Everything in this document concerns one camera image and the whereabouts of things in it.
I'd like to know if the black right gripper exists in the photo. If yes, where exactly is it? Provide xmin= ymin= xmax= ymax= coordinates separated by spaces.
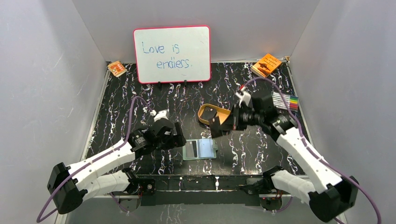
xmin=219 ymin=104 xmax=263 ymax=131

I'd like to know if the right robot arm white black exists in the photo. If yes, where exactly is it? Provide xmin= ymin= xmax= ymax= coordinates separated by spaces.
xmin=208 ymin=91 xmax=358 ymax=223

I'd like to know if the orange book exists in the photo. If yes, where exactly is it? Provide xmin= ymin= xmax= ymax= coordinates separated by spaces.
xmin=250 ymin=54 xmax=282 ymax=77

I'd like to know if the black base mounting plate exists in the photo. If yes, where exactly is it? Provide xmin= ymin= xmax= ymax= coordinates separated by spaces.
xmin=110 ymin=175 xmax=293 ymax=207

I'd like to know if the coloured marker pen set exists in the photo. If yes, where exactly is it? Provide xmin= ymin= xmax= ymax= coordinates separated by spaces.
xmin=271 ymin=91 xmax=299 ymax=112

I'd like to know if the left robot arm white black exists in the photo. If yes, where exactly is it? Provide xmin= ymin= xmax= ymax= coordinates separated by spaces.
xmin=47 ymin=118 xmax=186 ymax=214

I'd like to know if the pink framed whiteboard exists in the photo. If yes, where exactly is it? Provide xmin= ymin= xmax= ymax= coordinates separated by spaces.
xmin=133 ymin=25 xmax=212 ymax=84

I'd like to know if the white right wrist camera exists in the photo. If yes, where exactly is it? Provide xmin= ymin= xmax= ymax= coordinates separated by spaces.
xmin=235 ymin=85 xmax=251 ymax=107

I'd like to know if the black VIP card stack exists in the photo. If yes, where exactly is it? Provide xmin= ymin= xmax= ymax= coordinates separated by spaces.
xmin=206 ymin=110 xmax=217 ymax=121

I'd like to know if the small orange card box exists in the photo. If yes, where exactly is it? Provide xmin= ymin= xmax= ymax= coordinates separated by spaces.
xmin=107 ymin=61 xmax=127 ymax=77

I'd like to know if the mint green card holder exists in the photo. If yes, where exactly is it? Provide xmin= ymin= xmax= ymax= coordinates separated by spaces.
xmin=183 ymin=138 xmax=218 ymax=161

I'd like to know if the orange oval tray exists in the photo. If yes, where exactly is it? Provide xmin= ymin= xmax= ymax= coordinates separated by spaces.
xmin=198 ymin=104 xmax=231 ymax=125

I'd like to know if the aluminium frame rail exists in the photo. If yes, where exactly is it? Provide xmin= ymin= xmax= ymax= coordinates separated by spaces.
xmin=55 ymin=176 xmax=348 ymax=224

